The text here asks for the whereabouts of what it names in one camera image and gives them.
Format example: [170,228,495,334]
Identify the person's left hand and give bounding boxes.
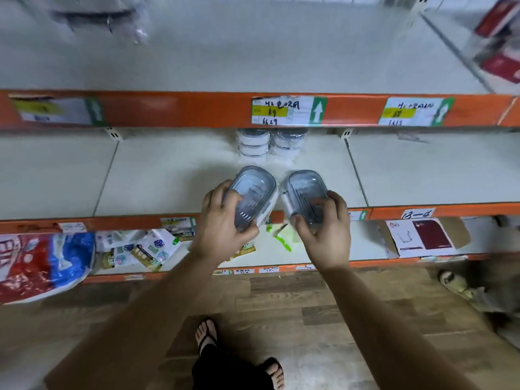
[191,179,261,265]

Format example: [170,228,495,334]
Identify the person's right hand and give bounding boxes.
[290,191,352,272]

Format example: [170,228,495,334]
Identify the grey oval lidded container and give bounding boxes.
[281,170,330,234]
[223,165,280,233]

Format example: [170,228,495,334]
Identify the person's right forearm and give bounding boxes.
[320,262,482,390]

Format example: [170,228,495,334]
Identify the person's left forearm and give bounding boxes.
[44,251,229,390]

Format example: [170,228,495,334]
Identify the green white plastic tool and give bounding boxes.
[266,223,294,253]

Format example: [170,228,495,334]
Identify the stack of round white containers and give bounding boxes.
[236,128,309,164]

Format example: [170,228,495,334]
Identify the person's left foot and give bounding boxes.
[195,318,220,356]

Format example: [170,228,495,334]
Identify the person's foot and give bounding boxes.
[195,318,220,356]
[260,357,286,390]

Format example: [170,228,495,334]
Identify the black flip-flop sandal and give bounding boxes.
[196,318,221,356]
[258,357,286,390]

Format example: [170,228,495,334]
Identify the pile of small product packets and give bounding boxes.
[95,228,182,273]

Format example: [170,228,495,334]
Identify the yellow white price label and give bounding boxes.
[251,96,328,126]
[378,97,455,127]
[10,96,105,126]

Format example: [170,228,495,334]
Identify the white handwritten shelf label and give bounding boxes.
[401,208,436,220]

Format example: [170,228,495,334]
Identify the white box with maroon picture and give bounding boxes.
[385,218,456,259]

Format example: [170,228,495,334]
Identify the person's black trousers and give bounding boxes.
[191,343,274,390]

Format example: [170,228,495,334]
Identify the person's right foot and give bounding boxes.
[260,357,286,390]

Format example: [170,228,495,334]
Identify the orange white store shelf unit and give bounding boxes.
[0,0,520,285]

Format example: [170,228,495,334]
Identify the brown cardboard box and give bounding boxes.
[377,217,472,260]

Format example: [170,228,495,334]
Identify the red blue white bag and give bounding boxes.
[0,232,96,305]

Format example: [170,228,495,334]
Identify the red white boxes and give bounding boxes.
[472,0,520,84]

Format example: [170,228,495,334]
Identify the clear plastic wrapped item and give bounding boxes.
[18,0,152,46]

